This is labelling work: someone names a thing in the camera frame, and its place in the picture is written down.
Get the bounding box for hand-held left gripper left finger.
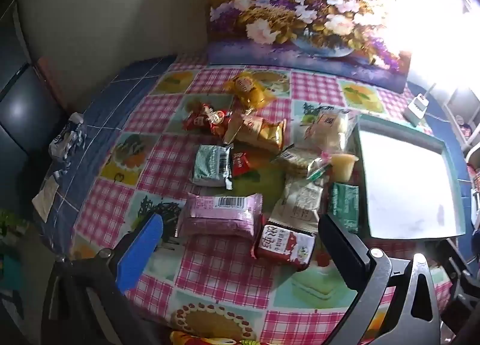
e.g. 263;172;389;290
41;213;166;345

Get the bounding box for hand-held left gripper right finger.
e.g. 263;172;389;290
317;213;441;345

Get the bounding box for dark green snack packet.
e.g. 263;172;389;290
328;182;361;233

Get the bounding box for red and white snack packet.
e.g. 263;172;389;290
250;219;317;272

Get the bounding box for yellow jelly cup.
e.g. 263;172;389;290
329;154;360;182

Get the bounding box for pink snack packet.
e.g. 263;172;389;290
175;192;264;241

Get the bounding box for white tray with teal rim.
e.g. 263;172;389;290
354;113;467;240

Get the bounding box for cream cracker packet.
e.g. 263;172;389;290
272;146;331;179

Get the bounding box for light green barcode snack packet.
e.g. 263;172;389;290
192;144;234;190

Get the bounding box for clear bread packet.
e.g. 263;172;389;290
300;106;359;152

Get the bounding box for small red snack packet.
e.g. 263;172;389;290
232;150;259;178

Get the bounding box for orange chips packet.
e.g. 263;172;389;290
224;112;287;154

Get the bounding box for red cartoon snack packet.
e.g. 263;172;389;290
182;103;230;137

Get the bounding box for yellow snack packet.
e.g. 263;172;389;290
224;72;276;109

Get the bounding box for pink checkered printed tablecloth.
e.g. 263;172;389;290
71;53;451;345

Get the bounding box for green striped candy stick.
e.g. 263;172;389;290
305;163;332;182

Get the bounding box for beige paper piece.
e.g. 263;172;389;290
32;176;61;223

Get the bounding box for green plastic object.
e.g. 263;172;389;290
0;210;29;293

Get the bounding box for crumpled blue white wrapper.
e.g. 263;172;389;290
49;112;88;160

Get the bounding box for white power strip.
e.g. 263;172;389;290
403;93;430;127

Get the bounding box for white shelf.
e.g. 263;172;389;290
442;88;480;166

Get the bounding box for flower bouquet painting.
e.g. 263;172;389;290
201;0;415;94

